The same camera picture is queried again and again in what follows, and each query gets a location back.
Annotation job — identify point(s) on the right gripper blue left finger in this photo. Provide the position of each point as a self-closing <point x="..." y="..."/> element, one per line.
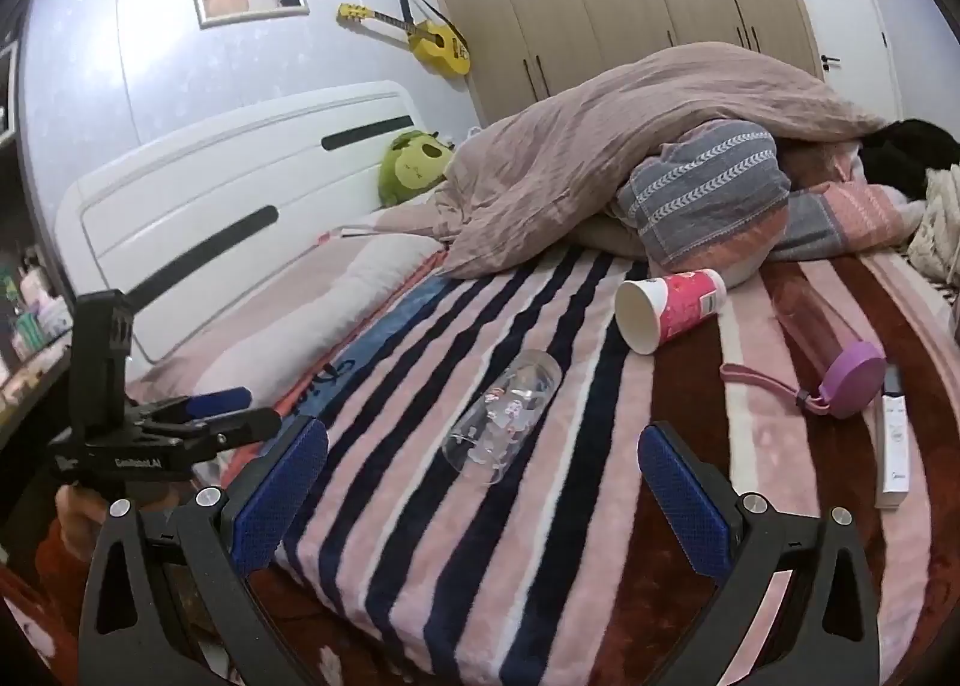
<point x="269" y="491"/>

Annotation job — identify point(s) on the white bed headboard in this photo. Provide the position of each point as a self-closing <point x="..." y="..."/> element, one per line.
<point x="286" y="170"/>

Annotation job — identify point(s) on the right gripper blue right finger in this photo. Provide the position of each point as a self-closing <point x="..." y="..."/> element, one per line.
<point x="693" y="496"/>

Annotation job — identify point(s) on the striped pink fleece blanket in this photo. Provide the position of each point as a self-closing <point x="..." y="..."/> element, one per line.
<point x="397" y="569"/>

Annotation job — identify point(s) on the pink crumpled duvet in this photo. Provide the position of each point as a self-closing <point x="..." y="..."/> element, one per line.
<point x="526" y="181"/>

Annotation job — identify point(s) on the black garment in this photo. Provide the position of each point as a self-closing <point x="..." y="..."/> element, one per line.
<point x="901" y="155"/>

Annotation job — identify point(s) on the white remote control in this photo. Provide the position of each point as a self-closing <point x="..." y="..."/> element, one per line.
<point x="893" y="450"/>

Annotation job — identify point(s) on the pink bottle with purple lid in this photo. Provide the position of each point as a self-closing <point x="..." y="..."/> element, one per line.
<point x="849" y="370"/>

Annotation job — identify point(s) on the white door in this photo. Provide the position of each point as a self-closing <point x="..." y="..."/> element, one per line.
<point x="853" y="51"/>

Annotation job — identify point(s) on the person's left hand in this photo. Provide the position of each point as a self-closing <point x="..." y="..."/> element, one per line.
<point x="81" y="513"/>

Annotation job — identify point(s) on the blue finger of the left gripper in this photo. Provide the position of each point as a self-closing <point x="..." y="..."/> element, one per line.
<point x="233" y="429"/>
<point x="218" y="403"/>

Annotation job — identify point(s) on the white and pink paper cup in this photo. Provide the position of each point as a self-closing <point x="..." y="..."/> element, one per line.
<point x="650" y="313"/>

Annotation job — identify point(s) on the green plush toy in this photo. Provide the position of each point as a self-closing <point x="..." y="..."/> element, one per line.
<point x="414" y="163"/>

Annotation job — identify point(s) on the clear glass cup with print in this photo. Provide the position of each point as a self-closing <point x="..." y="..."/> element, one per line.
<point x="482" y="444"/>

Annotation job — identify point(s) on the grey and pink patterned pillow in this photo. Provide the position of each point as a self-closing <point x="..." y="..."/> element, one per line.
<point x="728" y="196"/>

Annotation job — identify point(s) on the white long pillow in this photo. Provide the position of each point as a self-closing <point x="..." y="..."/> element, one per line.
<point x="269" y="345"/>

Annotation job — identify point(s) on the cream knitted fabric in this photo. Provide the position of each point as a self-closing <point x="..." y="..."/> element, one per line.
<point x="933" y="251"/>

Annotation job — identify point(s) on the bedside shelf with bottles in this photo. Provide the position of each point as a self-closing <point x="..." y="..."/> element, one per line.
<point x="36" y="326"/>

